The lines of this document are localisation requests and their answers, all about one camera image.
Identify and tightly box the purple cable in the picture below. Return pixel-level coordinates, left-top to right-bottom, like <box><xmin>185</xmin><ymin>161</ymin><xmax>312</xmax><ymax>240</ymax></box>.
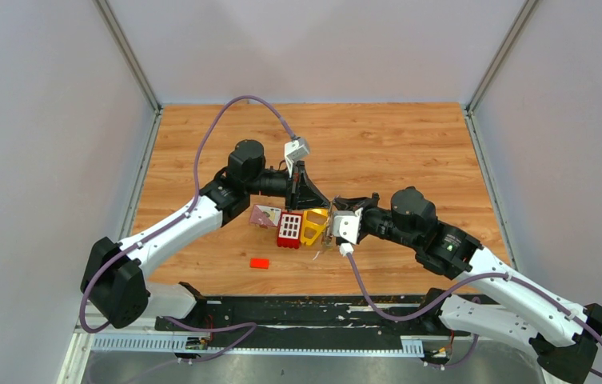
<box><xmin>78</xmin><ymin>95</ymin><xmax>301</xmax><ymax>365</ymax></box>
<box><xmin>340</xmin><ymin>243</ymin><xmax>602</xmax><ymax>382</ymax></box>

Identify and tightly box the yellow plastic triangle frame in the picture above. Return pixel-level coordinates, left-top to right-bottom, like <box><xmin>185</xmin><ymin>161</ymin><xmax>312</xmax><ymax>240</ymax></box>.
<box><xmin>301</xmin><ymin>208</ymin><xmax>329</xmax><ymax>246</ymax></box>

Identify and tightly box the large metal keyring with tags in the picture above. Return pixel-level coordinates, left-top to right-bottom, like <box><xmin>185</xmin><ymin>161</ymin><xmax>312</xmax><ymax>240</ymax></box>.
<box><xmin>321</xmin><ymin>201</ymin><xmax>335</xmax><ymax>252</ymax></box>

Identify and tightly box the aluminium front rail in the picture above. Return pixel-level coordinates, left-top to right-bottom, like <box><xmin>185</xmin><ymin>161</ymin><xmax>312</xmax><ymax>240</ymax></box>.
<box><xmin>75</xmin><ymin>298</ymin><xmax>557</xmax><ymax>357</ymax></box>

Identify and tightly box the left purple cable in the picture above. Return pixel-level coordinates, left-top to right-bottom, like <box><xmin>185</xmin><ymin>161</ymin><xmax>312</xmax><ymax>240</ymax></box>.
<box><xmin>78</xmin><ymin>95</ymin><xmax>301</xmax><ymax>365</ymax></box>

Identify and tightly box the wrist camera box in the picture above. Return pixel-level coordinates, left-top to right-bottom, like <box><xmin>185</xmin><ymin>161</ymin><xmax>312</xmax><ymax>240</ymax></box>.
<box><xmin>284</xmin><ymin>137</ymin><xmax>310</xmax><ymax>177</ymax></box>
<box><xmin>333</xmin><ymin>210</ymin><xmax>360</xmax><ymax>243</ymax></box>

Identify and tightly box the small orange-red block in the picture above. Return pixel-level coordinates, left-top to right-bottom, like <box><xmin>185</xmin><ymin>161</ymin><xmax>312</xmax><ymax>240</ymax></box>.
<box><xmin>249</xmin><ymin>258</ymin><xmax>270</xmax><ymax>270</ymax></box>

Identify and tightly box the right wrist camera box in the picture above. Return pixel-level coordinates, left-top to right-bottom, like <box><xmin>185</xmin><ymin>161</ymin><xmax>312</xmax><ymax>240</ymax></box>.
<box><xmin>333</xmin><ymin>210</ymin><xmax>360</xmax><ymax>243</ymax></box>

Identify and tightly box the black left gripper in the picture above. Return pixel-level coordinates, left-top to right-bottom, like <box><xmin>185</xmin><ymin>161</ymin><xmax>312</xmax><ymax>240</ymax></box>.
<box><xmin>247</xmin><ymin>161</ymin><xmax>332</xmax><ymax>214</ymax></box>

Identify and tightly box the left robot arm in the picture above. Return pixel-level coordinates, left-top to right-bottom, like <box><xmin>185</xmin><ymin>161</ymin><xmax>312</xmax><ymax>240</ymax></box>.
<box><xmin>80</xmin><ymin>138</ymin><xmax>329</xmax><ymax>333</ymax></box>

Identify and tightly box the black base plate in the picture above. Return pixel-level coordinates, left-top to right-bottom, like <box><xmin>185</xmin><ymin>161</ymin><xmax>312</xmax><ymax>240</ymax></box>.
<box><xmin>176</xmin><ymin>295</ymin><xmax>452</xmax><ymax>337</ymax></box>

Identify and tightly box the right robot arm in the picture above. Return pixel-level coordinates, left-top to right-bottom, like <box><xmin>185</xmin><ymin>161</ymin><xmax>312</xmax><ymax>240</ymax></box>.
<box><xmin>330</xmin><ymin>186</ymin><xmax>602</xmax><ymax>383</ymax></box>

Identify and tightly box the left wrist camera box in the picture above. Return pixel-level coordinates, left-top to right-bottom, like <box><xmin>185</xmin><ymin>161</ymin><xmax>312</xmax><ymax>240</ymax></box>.
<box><xmin>284</xmin><ymin>137</ymin><xmax>310</xmax><ymax>177</ymax></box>

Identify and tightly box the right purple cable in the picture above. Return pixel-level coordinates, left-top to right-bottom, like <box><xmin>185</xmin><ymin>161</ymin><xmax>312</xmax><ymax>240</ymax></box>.
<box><xmin>340</xmin><ymin>243</ymin><xmax>602</xmax><ymax>382</ymax></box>

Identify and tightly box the red window block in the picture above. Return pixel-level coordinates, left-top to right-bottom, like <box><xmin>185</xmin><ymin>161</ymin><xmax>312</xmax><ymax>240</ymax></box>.
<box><xmin>277</xmin><ymin>212</ymin><xmax>302</xmax><ymax>249</ymax></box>

